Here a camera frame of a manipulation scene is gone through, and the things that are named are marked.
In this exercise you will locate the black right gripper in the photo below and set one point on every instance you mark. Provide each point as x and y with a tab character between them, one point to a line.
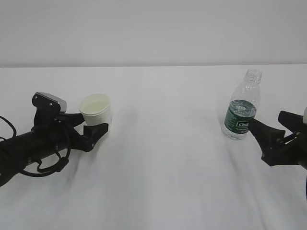
278	148

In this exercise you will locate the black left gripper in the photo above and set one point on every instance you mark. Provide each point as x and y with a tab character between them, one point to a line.
62	135

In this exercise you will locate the white paper cup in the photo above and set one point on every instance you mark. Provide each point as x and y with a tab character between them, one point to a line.
96	109

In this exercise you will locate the clear water bottle green label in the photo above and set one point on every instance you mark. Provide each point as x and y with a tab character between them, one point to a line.
243	106

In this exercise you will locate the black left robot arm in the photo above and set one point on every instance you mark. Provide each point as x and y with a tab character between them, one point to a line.
15	157

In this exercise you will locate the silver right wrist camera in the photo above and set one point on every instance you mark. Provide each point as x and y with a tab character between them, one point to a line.
304	119

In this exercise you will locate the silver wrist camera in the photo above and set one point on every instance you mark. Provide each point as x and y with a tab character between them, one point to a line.
48	107
304	119

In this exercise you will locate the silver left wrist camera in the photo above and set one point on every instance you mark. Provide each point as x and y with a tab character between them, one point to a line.
48	107

